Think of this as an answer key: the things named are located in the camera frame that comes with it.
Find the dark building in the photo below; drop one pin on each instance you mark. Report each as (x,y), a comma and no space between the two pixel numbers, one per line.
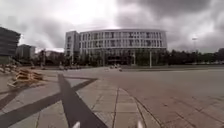
(8,41)

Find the pale pole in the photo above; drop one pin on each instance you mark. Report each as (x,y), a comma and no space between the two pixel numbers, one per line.
(150,60)

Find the large white building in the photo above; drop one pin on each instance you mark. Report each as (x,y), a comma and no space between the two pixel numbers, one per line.
(123,41)

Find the row of trees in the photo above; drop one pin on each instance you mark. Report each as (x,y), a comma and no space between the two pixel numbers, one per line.
(190,57)

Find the tall floodlight pole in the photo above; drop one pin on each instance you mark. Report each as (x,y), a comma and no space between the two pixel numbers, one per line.
(194,46)

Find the low grey building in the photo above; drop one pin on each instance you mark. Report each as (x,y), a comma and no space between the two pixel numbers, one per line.
(26,51)

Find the robot's own part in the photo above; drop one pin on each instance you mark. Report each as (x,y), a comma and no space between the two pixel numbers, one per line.
(76,125)
(140,124)

